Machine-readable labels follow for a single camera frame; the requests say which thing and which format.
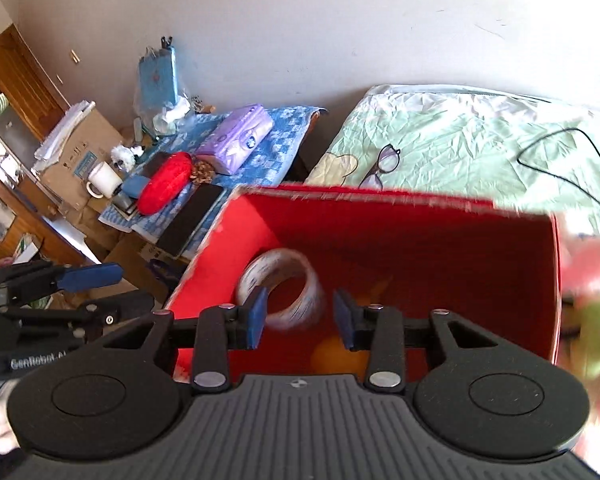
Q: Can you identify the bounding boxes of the purple tissue pack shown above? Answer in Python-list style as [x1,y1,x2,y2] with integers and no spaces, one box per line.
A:
[195,104,274,176]

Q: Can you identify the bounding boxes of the wooden door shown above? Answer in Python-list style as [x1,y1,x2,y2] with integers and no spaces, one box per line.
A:
[0,25,69,141]

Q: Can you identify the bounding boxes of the blue paper bag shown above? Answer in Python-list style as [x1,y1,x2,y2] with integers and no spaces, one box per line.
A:
[138,36,178,110]

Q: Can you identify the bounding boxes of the black cable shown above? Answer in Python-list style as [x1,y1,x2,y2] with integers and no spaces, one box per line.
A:
[516,127,600,215]

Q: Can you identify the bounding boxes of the brown cardboard box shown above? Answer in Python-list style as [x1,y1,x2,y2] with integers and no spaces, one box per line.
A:
[33,101,123,210]

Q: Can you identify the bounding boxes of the large red cardboard box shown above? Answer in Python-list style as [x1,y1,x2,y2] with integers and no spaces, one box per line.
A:
[168,184,560,361]

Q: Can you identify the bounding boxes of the white mug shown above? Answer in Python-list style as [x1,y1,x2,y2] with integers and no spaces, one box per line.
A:
[85,162,122,200]

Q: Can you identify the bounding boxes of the clear packing tape roll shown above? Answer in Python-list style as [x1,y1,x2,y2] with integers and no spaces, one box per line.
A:
[235,248,325,330]

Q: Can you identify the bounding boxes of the black eyeglasses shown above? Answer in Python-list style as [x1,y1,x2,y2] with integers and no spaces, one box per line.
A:
[358,144,401,191]

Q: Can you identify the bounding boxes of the pink green plush toy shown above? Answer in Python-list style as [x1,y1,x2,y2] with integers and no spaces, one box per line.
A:
[559,236,600,461]

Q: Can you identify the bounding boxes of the black tablet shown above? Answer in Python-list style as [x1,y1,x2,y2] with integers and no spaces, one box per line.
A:
[156,183,224,258]

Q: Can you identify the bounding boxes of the light green bed sheet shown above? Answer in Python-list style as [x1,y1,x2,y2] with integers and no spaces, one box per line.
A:
[306,84,600,235]

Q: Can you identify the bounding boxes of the red oval pouch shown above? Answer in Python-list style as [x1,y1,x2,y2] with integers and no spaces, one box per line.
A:
[137,152,193,217]

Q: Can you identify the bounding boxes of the blue checkered cloth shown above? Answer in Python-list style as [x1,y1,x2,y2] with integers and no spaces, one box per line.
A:
[99,106,325,259]

